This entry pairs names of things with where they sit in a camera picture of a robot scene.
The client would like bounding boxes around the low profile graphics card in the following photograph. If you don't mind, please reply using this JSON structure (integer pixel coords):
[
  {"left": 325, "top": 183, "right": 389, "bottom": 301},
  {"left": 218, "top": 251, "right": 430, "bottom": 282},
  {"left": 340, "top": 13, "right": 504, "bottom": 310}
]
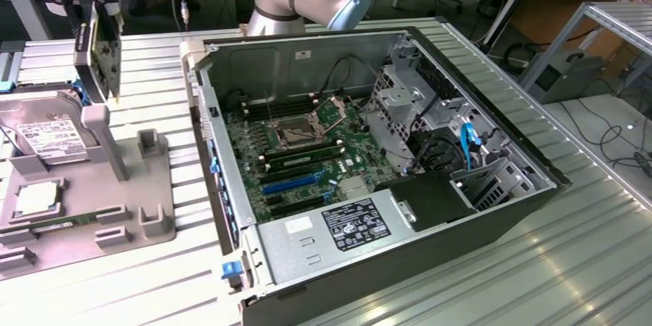
[{"left": 72, "top": 0, "right": 124, "bottom": 106}]

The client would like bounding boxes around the silver hard disk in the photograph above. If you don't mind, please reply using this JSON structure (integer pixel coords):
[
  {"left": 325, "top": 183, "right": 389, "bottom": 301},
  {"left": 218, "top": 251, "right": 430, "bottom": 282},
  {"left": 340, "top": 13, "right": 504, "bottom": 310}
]
[{"left": 0, "top": 87, "right": 98, "bottom": 166}]

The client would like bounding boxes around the CPU socket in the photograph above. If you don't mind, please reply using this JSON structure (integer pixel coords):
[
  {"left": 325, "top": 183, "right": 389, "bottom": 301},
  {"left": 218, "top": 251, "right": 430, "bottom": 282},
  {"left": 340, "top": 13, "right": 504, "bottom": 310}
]
[{"left": 272, "top": 116, "right": 321, "bottom": 150}]

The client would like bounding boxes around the metal socket cover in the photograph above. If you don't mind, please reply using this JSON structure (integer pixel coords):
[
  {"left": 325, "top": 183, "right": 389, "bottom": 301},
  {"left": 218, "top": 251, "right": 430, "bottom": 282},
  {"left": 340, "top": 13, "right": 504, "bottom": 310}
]
[{"left": 306, "top": 95, "right": 353, "bottom": 129}]

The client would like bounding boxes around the grey plastic parts rack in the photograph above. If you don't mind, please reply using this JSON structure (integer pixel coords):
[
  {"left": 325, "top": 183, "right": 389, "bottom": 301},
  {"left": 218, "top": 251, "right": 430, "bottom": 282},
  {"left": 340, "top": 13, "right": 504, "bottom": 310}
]
[{"left": 0, "top": 104, "right": 178, "bottom": 280}]

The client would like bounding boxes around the silver CPU chip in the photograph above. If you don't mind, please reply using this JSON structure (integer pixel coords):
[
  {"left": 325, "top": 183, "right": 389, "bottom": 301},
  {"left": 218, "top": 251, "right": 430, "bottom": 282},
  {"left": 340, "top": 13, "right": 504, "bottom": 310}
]
[{"left": 13, "top": 182, "right": 58, "bottom": 215}]

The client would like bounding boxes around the blue expansion slot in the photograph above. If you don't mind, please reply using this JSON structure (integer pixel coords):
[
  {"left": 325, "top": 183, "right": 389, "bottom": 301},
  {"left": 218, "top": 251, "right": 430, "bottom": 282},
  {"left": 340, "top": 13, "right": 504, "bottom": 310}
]
[{"left": 261, "top": 175, "right": 326, "bottom": 195}]

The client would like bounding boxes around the silver perforated drive cage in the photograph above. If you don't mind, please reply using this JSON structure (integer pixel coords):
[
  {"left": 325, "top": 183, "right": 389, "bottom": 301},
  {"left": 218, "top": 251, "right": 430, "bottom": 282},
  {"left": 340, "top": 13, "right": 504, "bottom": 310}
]
[{"left": 365, "top": 62, "right": 462, "bottom": 161}]

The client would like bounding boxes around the green RAM stick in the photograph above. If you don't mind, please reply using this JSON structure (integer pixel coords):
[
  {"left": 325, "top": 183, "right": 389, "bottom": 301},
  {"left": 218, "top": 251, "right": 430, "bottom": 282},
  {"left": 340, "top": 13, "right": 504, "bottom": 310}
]
[{"left": 0, "top": 214, "right": 97, "bottom": 237}]

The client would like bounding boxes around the green Dell motherboard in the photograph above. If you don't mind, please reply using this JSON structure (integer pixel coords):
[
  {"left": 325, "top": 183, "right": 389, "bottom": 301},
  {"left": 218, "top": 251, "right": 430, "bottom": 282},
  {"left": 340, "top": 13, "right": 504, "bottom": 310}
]
[{"left": 222, "top": 87, "right": 406, "bottom": 224}]

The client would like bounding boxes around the silver chipset heatsink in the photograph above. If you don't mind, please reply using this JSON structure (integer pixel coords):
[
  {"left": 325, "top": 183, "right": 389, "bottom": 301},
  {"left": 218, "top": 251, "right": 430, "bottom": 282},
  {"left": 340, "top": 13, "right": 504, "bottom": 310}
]
[{"left": 338, "top": 176, "right": 370, "bottom": 194}]

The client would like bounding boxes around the blue case latch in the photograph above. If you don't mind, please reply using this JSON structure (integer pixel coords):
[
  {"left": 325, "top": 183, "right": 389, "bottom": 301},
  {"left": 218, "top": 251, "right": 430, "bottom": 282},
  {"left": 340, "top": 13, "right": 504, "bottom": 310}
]
[{"left": 221, "top": 260, "right": 244, "bottom": 279}]

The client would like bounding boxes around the grey power supply unit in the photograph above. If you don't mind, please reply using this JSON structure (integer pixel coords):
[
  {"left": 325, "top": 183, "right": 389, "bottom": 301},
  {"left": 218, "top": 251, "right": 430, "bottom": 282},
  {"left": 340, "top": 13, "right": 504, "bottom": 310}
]
[{"left": 253, "top": 188, "right": 420, "bottom": 289}]

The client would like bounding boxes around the brown wooden panel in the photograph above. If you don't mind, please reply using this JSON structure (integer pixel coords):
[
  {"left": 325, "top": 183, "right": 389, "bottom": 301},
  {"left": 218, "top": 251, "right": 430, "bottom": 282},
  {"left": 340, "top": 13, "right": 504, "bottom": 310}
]
[{"left": 508, "top": 0, "right": 637, "bottom": 75}]

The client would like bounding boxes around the silver disk bay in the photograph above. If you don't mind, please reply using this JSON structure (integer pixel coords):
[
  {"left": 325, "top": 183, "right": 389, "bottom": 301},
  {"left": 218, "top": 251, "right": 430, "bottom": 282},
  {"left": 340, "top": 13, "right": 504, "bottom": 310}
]
[{"left": 448, "top": 152, "right": 533, "bottom": 213}]

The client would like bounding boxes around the black open PC case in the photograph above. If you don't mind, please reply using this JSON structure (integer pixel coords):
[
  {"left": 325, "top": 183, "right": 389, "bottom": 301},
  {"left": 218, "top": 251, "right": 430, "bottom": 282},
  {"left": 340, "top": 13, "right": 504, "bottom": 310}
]
[{"left": 178, "top": 26, "right": 572, "bottom": 326}]

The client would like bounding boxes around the thin black disk wire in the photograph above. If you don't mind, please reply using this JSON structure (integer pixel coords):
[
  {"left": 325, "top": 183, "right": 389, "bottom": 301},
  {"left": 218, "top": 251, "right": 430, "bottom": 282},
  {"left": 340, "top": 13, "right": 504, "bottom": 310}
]
[{"left": 0, "top": 118, "right": 24, "bottom": 157}]

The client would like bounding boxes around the black looped wire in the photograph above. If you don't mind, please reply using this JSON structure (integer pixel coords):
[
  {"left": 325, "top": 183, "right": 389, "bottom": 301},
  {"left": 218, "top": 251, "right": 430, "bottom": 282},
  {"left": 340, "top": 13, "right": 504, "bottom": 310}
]
[{"left": 325, "top": 54, "right": 381, "bottom": 98}]

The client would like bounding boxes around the black wire bundle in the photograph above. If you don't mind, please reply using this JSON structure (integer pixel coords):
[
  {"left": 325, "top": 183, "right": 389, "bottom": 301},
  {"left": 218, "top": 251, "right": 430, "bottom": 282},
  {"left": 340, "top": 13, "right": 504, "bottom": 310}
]
[{"left": 406, "top": 129, "right": 468, "bottom": 177}]

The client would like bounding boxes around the black coiled cable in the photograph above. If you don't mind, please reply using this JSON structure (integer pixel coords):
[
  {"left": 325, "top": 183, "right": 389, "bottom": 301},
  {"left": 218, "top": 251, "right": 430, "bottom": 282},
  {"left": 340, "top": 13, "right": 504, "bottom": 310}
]
[{"left": 501, "top": 41, "right": 536, "bottom": 77}]

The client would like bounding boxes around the blue flat wire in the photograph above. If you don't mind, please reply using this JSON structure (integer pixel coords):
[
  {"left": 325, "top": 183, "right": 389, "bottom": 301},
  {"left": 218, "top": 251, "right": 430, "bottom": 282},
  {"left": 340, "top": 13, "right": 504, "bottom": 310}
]
[{"left": 460, "top": 122, "right": 482, "bottom": 171}]

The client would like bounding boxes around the black plastic air duct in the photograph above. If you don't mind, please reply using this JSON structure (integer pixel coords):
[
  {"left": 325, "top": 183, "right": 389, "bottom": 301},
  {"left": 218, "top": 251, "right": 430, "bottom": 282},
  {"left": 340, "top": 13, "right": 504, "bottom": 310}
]
[{"left": 373, "top": 170, "right": 478, "bottom": 234}]

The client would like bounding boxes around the grey metal box black handle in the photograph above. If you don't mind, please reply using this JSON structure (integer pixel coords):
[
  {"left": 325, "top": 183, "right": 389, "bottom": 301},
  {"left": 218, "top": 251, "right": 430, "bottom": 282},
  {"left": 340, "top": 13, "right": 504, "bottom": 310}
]
[{"left": 518, "top": 50, "right": 606, "bottom": 105}]

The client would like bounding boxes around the aluminium profile frame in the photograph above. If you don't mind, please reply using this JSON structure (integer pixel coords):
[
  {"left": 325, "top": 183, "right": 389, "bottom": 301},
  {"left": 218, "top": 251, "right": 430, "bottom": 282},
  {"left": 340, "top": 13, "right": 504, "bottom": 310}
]
[{"left": 518, "top": 0, "right": 652, "bottom": 108}]

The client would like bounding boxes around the thin black cable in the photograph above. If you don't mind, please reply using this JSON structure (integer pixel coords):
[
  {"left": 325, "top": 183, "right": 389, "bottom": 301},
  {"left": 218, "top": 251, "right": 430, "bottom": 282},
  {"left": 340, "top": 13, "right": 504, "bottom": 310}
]
[{"left": 558, "top": 98, "right": 620, "bottom": 147}]

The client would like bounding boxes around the black tangled cable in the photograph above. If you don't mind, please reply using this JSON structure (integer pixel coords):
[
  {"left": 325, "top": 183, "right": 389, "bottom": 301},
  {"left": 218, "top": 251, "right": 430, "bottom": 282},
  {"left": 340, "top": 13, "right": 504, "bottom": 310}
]
[{"left": 598, "top": 123, "right": 652, "bottom": 179}]

